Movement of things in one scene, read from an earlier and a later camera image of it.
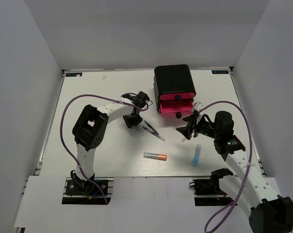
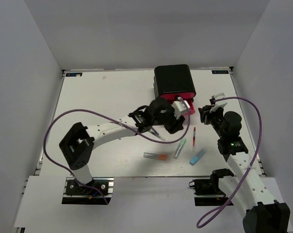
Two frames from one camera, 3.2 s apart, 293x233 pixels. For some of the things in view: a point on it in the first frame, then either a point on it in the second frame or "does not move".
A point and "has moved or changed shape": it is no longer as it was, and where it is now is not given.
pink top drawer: [177, 96] does not move
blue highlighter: [197, 155] has moved or changed shape
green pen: [152, 133] does not move
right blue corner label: [219, 72] does not move
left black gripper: [136, 122] -> [173, 128]
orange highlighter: [155, 156] does not move
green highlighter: [139, 132] has moved or changed shape
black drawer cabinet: [172, 78] does not move
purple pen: [149, 125] does not move
